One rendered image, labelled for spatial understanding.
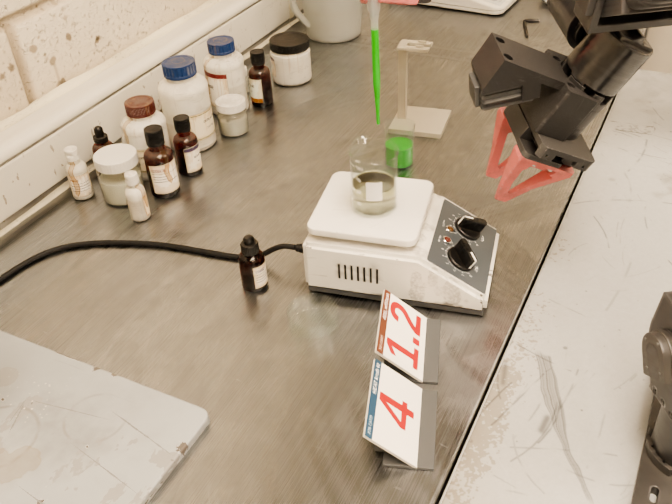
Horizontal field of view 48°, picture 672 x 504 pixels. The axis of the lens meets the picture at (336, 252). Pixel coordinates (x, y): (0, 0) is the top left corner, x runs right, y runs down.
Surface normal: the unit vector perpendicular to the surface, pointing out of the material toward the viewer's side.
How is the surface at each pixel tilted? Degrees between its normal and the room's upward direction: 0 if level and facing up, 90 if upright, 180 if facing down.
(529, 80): 102
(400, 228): 0
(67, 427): 0
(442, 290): 90
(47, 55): 90
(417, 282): 90
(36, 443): 0
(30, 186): 90
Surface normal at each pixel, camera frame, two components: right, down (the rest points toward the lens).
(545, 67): 0.44, -0.62
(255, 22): 0.90, 0.24
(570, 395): -0.04, -0.79
